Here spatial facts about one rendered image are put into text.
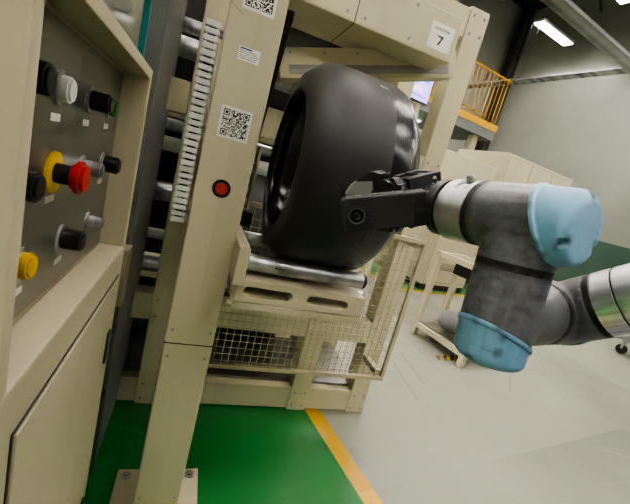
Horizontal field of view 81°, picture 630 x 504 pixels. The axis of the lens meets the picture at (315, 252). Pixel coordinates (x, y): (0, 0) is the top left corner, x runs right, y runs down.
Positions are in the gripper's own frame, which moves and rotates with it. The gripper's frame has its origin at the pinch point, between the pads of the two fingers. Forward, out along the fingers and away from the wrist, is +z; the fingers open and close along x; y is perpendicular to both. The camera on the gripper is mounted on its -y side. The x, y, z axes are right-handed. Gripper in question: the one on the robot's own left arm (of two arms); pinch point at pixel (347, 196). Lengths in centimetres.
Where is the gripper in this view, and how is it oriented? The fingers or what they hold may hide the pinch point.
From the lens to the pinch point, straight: 63.3
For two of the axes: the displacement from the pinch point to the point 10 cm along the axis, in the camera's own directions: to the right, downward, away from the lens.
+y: 8.6, -2.7, 4.3
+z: -4.9, -2.2, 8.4
